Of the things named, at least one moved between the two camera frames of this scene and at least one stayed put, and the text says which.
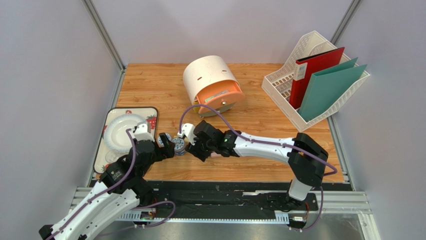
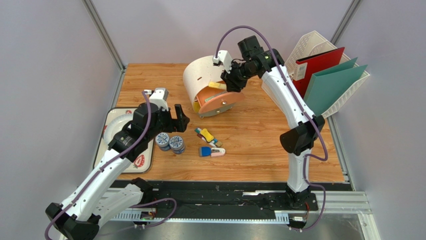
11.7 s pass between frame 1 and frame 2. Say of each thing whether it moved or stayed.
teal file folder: stayed
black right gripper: moved
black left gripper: moved
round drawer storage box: stayed
